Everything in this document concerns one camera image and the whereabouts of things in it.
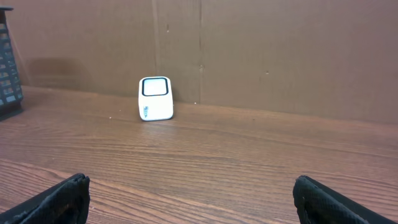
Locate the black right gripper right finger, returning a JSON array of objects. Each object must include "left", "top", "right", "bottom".
[{"left": 293, "top": 175, "right": 396, "bottom": 224}]

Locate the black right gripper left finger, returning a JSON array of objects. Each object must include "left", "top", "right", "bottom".
[{"left": 1, "top": 173, "right": 90, "bottom": 224}]

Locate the white barcode scanner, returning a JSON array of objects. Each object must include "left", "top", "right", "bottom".
[{"left": 138, "top": 77, "right": 174, "bottom": 121}]

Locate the grey plastic mesh basket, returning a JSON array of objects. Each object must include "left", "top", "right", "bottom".
[{"left": 1, "top": 6, "right": 24, "bottom": 121}]

